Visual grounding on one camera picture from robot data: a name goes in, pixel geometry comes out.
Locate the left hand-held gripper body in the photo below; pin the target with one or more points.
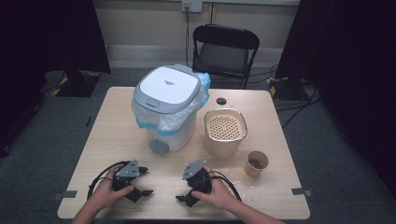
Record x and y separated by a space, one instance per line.
127 171

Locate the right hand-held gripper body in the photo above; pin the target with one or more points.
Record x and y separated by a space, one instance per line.
197 179

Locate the brown paper cup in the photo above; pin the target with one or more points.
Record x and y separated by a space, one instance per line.
256 165

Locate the white pedal trash can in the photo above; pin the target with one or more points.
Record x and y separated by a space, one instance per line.
169 85

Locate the person's right hand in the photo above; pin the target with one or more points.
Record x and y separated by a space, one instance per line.
219 194

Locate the person's left hand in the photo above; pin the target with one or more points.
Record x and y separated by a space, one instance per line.
104 194

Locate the beige bin with strainer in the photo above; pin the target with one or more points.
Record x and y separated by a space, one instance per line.
224 141

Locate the translucent blue-edged trash bag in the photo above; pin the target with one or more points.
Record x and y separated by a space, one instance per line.
174 119

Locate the grey floor tape strip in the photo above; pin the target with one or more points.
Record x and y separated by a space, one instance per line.
300 191
67 194

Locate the black stand base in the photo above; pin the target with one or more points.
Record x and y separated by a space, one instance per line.
77 84

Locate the black yellow striped base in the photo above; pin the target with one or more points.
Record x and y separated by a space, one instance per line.
285 88

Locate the black folding chair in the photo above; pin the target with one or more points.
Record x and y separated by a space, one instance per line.
224 56

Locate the black curtain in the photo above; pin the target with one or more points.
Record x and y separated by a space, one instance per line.
351 62
46 34

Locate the white wall socket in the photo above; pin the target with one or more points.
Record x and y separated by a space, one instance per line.
192 5

